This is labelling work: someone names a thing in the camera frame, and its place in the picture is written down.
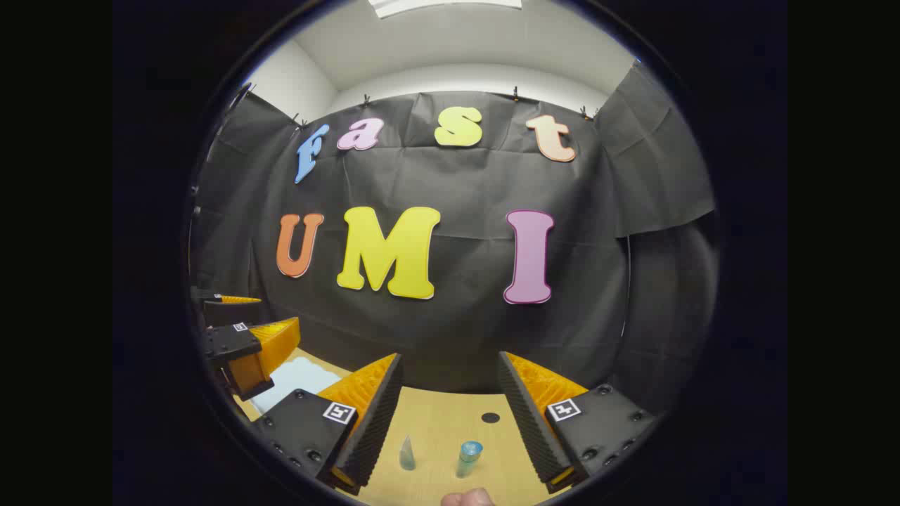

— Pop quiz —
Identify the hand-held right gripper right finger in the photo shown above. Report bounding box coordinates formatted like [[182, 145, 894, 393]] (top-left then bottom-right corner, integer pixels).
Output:
[[497, 351, 657, 495]]

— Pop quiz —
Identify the thin white cable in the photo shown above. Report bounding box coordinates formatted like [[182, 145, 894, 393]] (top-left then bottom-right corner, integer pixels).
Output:
[[622, 235, 632, 338]]

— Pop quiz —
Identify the black backdrop cloth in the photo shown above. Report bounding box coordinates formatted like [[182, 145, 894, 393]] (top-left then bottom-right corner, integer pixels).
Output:
[[188, 62, 719, 422]]

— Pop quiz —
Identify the blue capped green bottle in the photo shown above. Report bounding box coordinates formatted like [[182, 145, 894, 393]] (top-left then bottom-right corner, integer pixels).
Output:
[[455, 441, 484, 479]]

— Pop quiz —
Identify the small light blue suitcase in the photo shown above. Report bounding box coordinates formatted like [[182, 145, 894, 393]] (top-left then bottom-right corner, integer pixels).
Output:
[[250, 356, 343, 415]]

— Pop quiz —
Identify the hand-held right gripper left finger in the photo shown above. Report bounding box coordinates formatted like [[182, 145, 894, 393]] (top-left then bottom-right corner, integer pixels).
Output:
[[250, 353, 405, 496]]

